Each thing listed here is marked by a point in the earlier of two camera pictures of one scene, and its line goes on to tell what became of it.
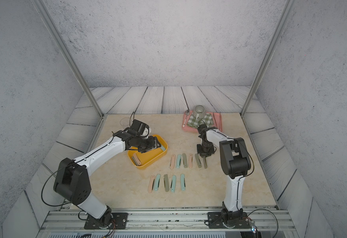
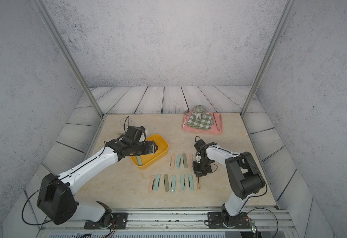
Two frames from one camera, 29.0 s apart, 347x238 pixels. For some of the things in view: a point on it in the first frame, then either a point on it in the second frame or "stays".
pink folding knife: x=190 y=160 stays
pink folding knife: x=151 y=184 stays
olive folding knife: x=184 y=158 stays
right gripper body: x=205 y=149 -> x=202 y=167
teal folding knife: x=173 y=186 stays
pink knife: x=137 y=159 -> x=198 y=181
